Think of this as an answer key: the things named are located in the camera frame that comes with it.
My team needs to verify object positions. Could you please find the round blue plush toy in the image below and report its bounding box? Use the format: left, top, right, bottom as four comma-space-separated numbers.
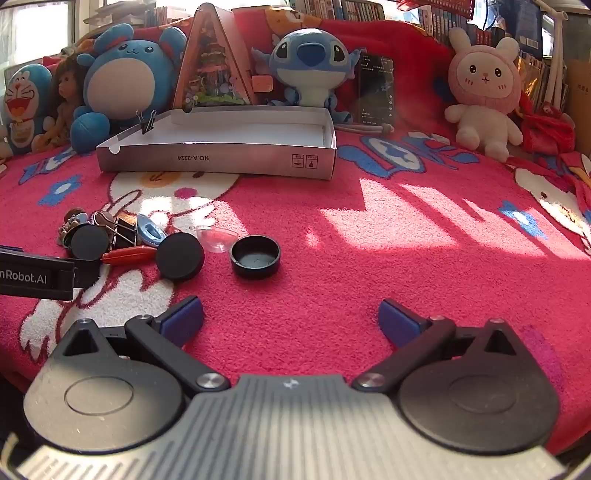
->
70, 24, 188, 153

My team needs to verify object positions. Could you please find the shallow white cardboard box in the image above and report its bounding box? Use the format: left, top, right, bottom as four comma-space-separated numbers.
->
96, 106, 338, 181

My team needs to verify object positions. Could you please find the blue hair clip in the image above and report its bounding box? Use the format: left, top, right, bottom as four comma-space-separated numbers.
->
137, 215, 167, 247

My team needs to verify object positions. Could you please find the stack of papers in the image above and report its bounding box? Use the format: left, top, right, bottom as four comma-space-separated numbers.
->
83, 4, 185, 28

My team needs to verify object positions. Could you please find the pink bunny plush toy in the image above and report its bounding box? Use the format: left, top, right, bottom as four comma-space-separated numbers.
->
444, 27, 525, 162

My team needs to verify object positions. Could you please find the black round cap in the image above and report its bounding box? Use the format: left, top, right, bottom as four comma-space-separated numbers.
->
70, 225, 110, 260
156, 232, 205, 283
229, 235, 281, 279

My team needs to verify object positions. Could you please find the row of books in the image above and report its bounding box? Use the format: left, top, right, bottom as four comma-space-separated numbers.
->
291, 0, 555, 112

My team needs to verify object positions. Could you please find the brown-haired doll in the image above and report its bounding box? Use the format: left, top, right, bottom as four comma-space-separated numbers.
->
32, 55, 86, 151

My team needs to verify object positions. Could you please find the black smartphone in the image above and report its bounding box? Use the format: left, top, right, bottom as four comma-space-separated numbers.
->
355, 52, 397, 125

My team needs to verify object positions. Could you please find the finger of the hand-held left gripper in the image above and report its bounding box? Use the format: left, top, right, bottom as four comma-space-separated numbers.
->
74, 259, 100, 289

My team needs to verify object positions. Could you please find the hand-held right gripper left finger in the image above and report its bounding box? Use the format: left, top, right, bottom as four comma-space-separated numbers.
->
48, 295, 232, 393

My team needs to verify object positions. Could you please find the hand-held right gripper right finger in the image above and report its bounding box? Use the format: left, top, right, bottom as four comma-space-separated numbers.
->
351, 298, 539, 393

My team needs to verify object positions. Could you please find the blue alien plush toy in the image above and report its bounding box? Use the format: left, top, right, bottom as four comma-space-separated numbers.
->
252, 28, 365, 123

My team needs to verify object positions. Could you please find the blue cat plush toy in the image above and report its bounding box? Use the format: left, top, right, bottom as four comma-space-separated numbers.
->
4, 64, 55, 157

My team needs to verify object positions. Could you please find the blue paper bag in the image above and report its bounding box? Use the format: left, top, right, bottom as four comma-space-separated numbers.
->
505, 0, 543, 58

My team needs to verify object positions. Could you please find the grey phone strap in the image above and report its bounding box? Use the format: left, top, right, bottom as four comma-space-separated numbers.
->
335, 122, 393, 136

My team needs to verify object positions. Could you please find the pink triangular toy house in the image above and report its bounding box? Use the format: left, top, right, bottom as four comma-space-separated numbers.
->
172, 2, 276, 114

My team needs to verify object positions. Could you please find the red plastic basket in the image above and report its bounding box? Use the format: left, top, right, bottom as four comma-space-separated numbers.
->
397, 0, 476, 14

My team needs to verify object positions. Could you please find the long red clip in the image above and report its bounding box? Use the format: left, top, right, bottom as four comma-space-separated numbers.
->
100, 247, 158, 265

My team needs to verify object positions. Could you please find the crumpled red cloth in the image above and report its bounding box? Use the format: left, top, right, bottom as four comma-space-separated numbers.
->
519, 99, 578, 153

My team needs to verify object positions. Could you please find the brown cardboard box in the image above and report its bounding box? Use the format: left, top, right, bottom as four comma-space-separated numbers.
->
566, 58, 591, 153

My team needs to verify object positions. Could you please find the clear plastic dome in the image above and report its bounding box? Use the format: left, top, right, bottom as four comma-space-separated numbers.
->
194, 224, 240, 253

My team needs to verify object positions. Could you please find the white pipe rack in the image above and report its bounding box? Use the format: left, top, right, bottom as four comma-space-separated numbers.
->
531, 0, 570, 114

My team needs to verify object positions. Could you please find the white window frame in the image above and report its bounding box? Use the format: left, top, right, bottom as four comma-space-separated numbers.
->
0, 0, 81, 79

